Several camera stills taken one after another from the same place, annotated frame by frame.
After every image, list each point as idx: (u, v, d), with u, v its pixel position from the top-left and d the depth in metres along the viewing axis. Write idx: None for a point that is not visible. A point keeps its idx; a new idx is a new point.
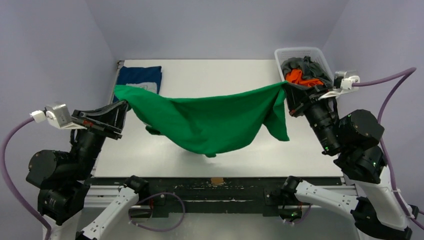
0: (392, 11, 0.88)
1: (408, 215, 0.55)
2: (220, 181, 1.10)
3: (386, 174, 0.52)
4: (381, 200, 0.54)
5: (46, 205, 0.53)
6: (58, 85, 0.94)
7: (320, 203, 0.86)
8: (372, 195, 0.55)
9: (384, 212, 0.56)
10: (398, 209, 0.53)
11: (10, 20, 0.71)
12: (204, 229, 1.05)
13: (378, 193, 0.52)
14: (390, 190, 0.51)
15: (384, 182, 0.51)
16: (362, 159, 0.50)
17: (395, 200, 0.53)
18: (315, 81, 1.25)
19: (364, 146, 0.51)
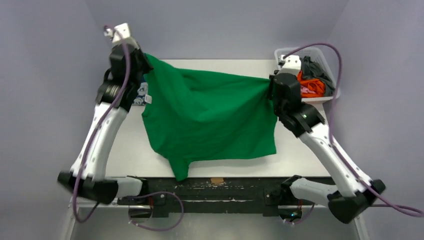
0: (391, 11, 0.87)
1: (357, 178, 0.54)
2: (221, 181, 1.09)
3: (323, 129, 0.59)
4: (324, 157, 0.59)
5: (109, 93, 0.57)
6: (57, 85, 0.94)
7: (312, 196, 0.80)
8: (319, 155, 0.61)
9: (336, 177, 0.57)
10: (336, 162, 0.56)
11: (9, 21, 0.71)
12: (204, 228, 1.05)
13: (316, 147, 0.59)
14: (324, 142, 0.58)
15: (318, 136, 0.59)
16: (294, 114, 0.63)
17: (334, 154, 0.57)
18: (315, 81, 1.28)
19: (295, 102, 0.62)
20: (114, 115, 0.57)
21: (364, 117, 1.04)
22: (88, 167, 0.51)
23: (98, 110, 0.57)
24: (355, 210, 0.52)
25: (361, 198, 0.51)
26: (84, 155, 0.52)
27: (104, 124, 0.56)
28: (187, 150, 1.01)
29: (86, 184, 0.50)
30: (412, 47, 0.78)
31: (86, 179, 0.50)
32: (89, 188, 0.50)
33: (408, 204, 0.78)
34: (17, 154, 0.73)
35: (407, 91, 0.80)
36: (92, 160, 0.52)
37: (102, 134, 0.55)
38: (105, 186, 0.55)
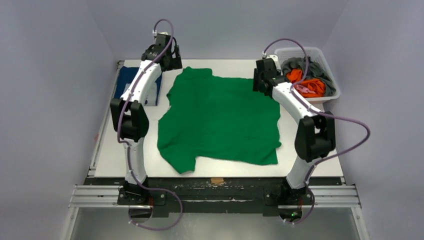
0: (391, 12, 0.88)
1: (308, 109, 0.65)
2: (221, 181, 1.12)
3: (284, 85, 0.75)
4: (287, 103, 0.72)
5: (150, 55, 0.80)
6: (58, 85, 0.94)
7: (301, 168, 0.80)
8: (285, 104, 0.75)
9: (296, 116, 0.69)
10: (293, 100, 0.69)
11: (11, 21, 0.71)
12: (205, 228, 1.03)
13: (280, 96, 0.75)
14: (285, 90, 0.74)
15: (282, 88, 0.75)
16: (267, 78, 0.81)
17: (291, 96, 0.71)
18: (315, 81, 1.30)
19: (270, 72, 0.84)
20: (155, 67, 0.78)
21: (364, 117, 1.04)
22: (135, 95, 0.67)
23: (143, 64, 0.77)
24: (306, 133, 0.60)
25: (309, 119, 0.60)
26: (132, 87, 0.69)
27: (148, 71, 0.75)
28: (193, 146, 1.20)
29: (133, 106, 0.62)
30: (412, 47, 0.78)
31: (133, 103, 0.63)
32: (135, 109, 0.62)
33: (409, 203, 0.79)
34: (18, 154, 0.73)
35: (406, 92, 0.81)
36: (138, 92, 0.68)
37: (146, 77, 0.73)
38: (143, 119, 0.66)
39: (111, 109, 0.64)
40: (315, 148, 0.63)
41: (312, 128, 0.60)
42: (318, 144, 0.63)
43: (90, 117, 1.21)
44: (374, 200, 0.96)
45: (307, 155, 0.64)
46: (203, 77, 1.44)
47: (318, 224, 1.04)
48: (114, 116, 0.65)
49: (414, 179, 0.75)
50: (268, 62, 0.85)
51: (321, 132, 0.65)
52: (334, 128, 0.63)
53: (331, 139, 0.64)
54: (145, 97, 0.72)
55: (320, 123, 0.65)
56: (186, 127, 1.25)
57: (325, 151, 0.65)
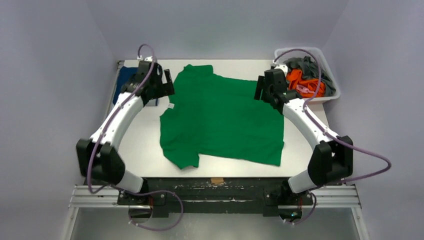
0: (391, 12, 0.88)
1: (324, 132, 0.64)
2: (220, 181, 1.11)
3: (297, 103, 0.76)
4: (299, 122, 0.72)
5: (130, 88, 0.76)
6: (58, 85, 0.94)
7: (306, 183, 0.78)
8: (297, 123, 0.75)
9: (309, 137, 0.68)
10: (307, 122, 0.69)
11: (10, 21, 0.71)
12: (205, 229, 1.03)
13: (292, 114, 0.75)
14: (297, 108, 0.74)
15: (294, 106, 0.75)
16: (278, 93, 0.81)
17: (305, 116, 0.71)
18: (315, 81, 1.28)
19: (279, 86, 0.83)
20: (135, 100, 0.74)
21: (364, 117, 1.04)
22: (108, 135, 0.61)
23: (121, 98, 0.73)
24: (323, 160, 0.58)
25: (325, 145, 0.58)
26: (106, 126, 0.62)
27: (127, 106, 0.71)
28: (196, 144, 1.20)
29: (103, 149, 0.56)
30: (412, 47, 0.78)
31: (104, 145, 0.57)
32: (105, 152, 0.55)
33: (408, 203, 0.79)
34: (18, 153, 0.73)
35: (407, 91, 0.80)
36: (112, 131, 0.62)
37: (123, 113, 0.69)
38: (116, 162, 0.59)
39: (78, 151, 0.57)
40: (331, 175, 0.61)
41: (329, 156, 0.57)
42: (335, 170, 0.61)
43: (90, 117, 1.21)
44: (374, 200, 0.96)
45: (321, 181, 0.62)
46: (205, 75, 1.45)
47: (317, 224, 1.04)
48: (82, 159, 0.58)
49: (414, 179, 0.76)
50: (279, 74, 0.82)
51: (337, 156, 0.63)
52: (351, 154, 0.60)
53: (348, 165, 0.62)
54: (120, 136, 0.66)
55: (336, 147, 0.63)
56: (189, 125, 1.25)
57: (341, 176, 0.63)
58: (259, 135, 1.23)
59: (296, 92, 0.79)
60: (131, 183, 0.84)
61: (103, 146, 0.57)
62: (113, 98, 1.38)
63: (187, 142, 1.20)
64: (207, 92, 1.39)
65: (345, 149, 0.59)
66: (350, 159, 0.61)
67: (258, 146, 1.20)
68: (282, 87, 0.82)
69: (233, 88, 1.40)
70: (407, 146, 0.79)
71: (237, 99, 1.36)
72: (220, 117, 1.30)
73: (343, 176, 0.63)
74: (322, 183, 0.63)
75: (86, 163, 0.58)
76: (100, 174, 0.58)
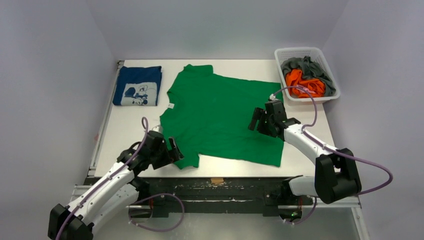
0: (391, 11, 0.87)
1: (323, 147, 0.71)
2: (221, 181, 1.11)
3: (295, 126, 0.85)
4: (300, 143, 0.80)
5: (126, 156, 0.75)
6: (57, 85, 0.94)
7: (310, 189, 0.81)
8: (299, 144, 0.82)
9: (311, 154, 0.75)
10: (308, 141, 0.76)
11: (8, 20, 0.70)
12: (205, 228, 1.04)
13: (293, 136, 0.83)
14: (297, 131, 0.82)
15: (293, 129, 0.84)
16: (278, 122, 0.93)
17: (305, 137, 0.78)
18: (315, 81, 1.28)
19: (279, 115, 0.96)
20: (125, 174, 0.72)
21: (365, 117, 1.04)
22: (83, 207, 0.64)
23: (114, 167, 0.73)
24: (326, 172, 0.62)
25: (326, 158, 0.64)
26: (86, 197, 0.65)
27: (115, 178, 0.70)
28: (196, 145, 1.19)
29: (72, 224, 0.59)
30: (413, 46, 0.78)
31: (74, 221, 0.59)
32: (73, 228, 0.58)
33: (409, 202, 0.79)
34: (16, 152, 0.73)
35: (407, 91, 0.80)
36: (90, 203, 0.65)
37: (108, 187, 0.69)
38: (82, 238, 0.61)
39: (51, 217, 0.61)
40: (338, 189, 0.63)
41: (332, 168, 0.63)
42: (342, 185, 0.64)
43: (89, 117, 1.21)
44: (374, 200, 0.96)
45: (330, 197, 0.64)
46: (204, 75, 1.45)
47: (318, 223, 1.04)
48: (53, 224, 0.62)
49: (415, 178, 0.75)
50: (278, 105, 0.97)
51: (342, 171, 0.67)
52: (354, 166, 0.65)
53: (354, 179, 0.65)
54: (98, 206, 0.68)
55: (338, 162, 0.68)
56: (190, 126, 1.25)
57: (350, 191, 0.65)
58: (259, 138, 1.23)
59: (295, 120, 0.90)
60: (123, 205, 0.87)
61: (74, 219, 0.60)
62: (113, 97, 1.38)
63: (187, 143, 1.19)
64: (207, 93, 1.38)
65: (347, 160, 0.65)
66: (354, 172, 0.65)
67: (258, 147, 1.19)
68: (281, 116, 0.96)
69: (233, 88, 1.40)
70: (408, 145, 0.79)
71: (237, 99, 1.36)
72: (220, 119, 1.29)
73: (352, 191, 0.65)
74: (331, 200, 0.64)
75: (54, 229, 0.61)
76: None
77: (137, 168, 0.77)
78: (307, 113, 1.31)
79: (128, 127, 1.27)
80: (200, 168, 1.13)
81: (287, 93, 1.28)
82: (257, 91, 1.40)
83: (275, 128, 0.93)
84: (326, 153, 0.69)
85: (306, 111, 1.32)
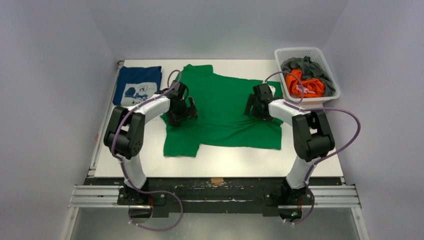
0: (391, 12, 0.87)
1: (300, 110, 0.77)
2: (221, 181, 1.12)
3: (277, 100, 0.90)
4: (283, 113, 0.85)
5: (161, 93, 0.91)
6: (57, 84, 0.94)
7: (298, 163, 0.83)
8: (282, 115, 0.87)
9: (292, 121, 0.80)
10: (289, 109, 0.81)
11: (8, 21, 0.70)
12: (205, 228, 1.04)
13: (276, 108, 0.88)
14: (279, 103, 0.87)
15: (275, 102, 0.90)
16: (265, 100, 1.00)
17: (285, 106, 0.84)
18: (315, 81, 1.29)
19: (265, 95, 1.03)
20: (164, 100, 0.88)
21: (364, 118, 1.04)
22: (140, 109, 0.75)
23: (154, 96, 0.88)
24: (301, 126, 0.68)
25: (301, 116, 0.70)
26: (141, 105, 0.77)
27: (158, 100, 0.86)
28: (197, 143, 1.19)
29: (135, 117, 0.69)
30: (414, 47, 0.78)
31: (135, 115, 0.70)
32: (137, 118, 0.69)
33: (409, 203, 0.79)
34: (15, 155, 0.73)
35: (408, 91, 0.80)
36: (145, 109, 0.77)
37: (154, 104, 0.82)
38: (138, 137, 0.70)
39: (112, 115, 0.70)
40: (312, 144, 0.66)
41: (305, 123, 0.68)
42: (316, 140, 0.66)
43: (90, 117, 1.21)
44: (373, 199, 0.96)
45: (306, 152, 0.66)
46: (204, 75, 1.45)
47: (318, 223, 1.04)
48: (112, 123, 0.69)
49: (415, 178, 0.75)
50: (264, 86, 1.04)
51: (317, 130, 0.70)
52: (326, 122, 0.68)
53: (328, 135, 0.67)
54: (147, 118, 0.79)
55: (314, 123, 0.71)
56: (190, 124, 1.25)
57: (325, 146, 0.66)
58: (259, 132, 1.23)
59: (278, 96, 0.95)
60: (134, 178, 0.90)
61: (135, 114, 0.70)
62: (113, 97, 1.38)
63: (191, 135, 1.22)
64: (203, 91, 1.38)
65: (319, 116, 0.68)
66: (327, 128, 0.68)
67: (260, 137, 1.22)
68: (267, 96, 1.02)
69: (230, 86, 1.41)
70: (408, 146, 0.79)
71: (235, 95, 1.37)
72: (219, 115, 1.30)
73: (326, 147, 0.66)
74: (308, 156, 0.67)
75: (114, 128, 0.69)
76: (121, 144, 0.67)
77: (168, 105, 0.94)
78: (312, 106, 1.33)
79: None
80: (202, 168, 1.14)
81: (287, 93, 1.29)
82: None
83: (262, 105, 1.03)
84: (302, 114, 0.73)
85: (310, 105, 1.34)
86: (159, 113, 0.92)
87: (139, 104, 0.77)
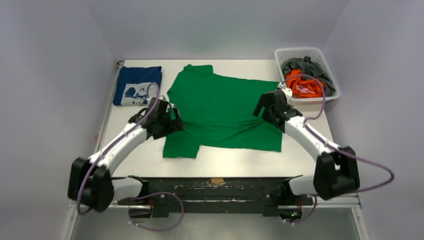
0: (391, 12, 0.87)
1: (325, 144, 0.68)
2: (220, 181, 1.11)
3: (297, 119, 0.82)
4: (301, 137, 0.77)
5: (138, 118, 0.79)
6: (57, 84, 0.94)
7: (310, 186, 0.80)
8: (300, 138, 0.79)
9: (313, 150, 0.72)
10: (310, 137, 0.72)
11: (8, 21, 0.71)
12: (205, 228, 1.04)
13: (293, 129, 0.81)
14: (298, 123, 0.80)
15: (294, 122, 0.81)
16: (279, 113, 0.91)
17: (306, 131, 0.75)
18: (315, 81, 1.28)
19: (280, 106, 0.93)
20: (139, 130, 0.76)
21: (364, 117, 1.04)
22: (105, 158, 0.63)
23: (127, 127, 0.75)
24: (327, 170, 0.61)
25: (328, 156, 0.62)
26: (106, 149, 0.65)
27: (131, 135, 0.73)
28: (196, 143, 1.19)
29: (96, 172, 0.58)
30: (414, 47, 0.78)
31: (98, 170, 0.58)
32: (98, 176, 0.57)
33: (408, 203, 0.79)
34: (16, 155, 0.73)
35: (407, 91, 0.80)
36: (111, 155, 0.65)
37: (125, 142, 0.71)
38: (105, 190, 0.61)
39: (72, 170, 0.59)
40: (337, 187, 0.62)
41: (332, 166, 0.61)
42: (342, 182, 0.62)
43: (90, 117, 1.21)
44: (373, 200, 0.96)
45: (328, 194, 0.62)
46: (204, 75, 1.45)
47: (318, 223, 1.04)
48: (73, 180, 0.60)
49: (415, 178, 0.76)
50: (279, 95, 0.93)
51: (343, 168, 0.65)
52: (355, 164, 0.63)
53: (354, 177, 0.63)
54: (116, 161, 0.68)
55: (339, 159, 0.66)
56: (190, 124, 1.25)
57: (348, 189, 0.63)
58: (259, 134, 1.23)
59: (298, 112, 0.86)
60: (127, 193, 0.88)
61: (97, 169, 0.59)
62: (113, 97, 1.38)
63: (191, 135, 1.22)
64: (203, 92, 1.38)
65: (349, 159, 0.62)
66: (355, 170, 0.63)
67: (260, 139, 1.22)
68: (282, 107, 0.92)
69: (231, 86, 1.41)
70: (408, 146, 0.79)
71: (235, 96, 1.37)
72: (219, 115, 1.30)
73: (350, 188, 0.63)
74: (329, 197, 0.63)
75: (75, 183, 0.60)
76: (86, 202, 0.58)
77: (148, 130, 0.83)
78: (312, 107, 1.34)
79: None
80: (201, 168, 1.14)
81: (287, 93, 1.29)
82: (257, 91, 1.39)
83: (276, 119, 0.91)
84: (327, 152, 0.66)
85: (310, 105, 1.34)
86: (137, 144, 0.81)
87: (104, 149, 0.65)
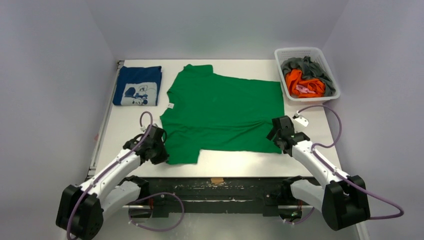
0: (391, 12, 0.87)
1: (333, 172, 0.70)
2: (220, 181, 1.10)
3: (306, 144, 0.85)
4: (309, 162, 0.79)
5: (132, 143, 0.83)
6: (57, 84, 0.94)
7: (312, 200, 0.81)
8: (307, 163, 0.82)
9: (320, 176, 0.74)
10: (317, 164, 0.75)
11: (7, 21, 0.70)
12: (205, 228, 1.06)
13: (302, 154, 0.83)
14: (306, 149, 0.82)
15: (302, 147, 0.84)
16: (285, 137, 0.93)
17: (314, 157, 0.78)
18: (315, 81, 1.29)
19: (286, 129, 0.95)
20: (133, 158, 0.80)
21: (364, 117, 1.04)
22: (97, 186, 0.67)
23: (121, 153, 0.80)
24: (335, 200, 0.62)
25: (336, 186, 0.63)
26: (98, 178, 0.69)
27: (124, 161, 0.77)
28: (196, 144, 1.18)
29: (87, 201, 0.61)
30: (413, 48, 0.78)
31: (88, 198, 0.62)
32: (89, 204, 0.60)
33: (407, 203, 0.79)
34: (17, 155, 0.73)
35: (407, 91, 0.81)
36: (103, 183, 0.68)
37: (117, 169, 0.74)
38: (94, 218, 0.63)
39: (63, 196, 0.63)
40: (346, 217, 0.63)
41: (341, 197, 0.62)
42: (350, 212, 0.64)
43: (90, 118, 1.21)
44: (372, 199, 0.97)
45: (337, 224, 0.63)
46: (204, 74, 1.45)
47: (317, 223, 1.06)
48: (63, 207, 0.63)
49: (414, 178, 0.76)
50: (285, 120, 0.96)
51: (352, 199, 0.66)
52: (364, 196, 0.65)
53: (364, 207, 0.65)
54: (108, 188, 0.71)
55: (348, 188, 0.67)
56: (190, 124, 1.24)
57: (357, 219, 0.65)
58: (259, 134, 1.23)
59: (304, 136, 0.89)
60: (125, 200, 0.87)
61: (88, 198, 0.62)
62: (113, 97, 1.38)
63: (190, 139, 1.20)
64: (203, 92, 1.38)
65: (357, 190, 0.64)
66: (364, 201, 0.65)
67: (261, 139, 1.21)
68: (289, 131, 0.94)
69: (231, 86, 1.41)
70: (406, 147, 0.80)
71: (235, 96, 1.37)
72: (219, 116, 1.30)
73: (359, 219, 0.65)
74: (338, 228, 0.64)
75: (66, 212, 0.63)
76: (75, 229, 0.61)
77: (142, 156, 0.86)
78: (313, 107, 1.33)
79: (128, 127, 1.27)
80: (202, 167, 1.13)
81: (287, 93, 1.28)
82: (257, 91, 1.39)
83: (282, 142, 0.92)
84: (336, 181, 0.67)
85: (310, 105, 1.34)
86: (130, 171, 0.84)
87: (96, 177, 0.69)
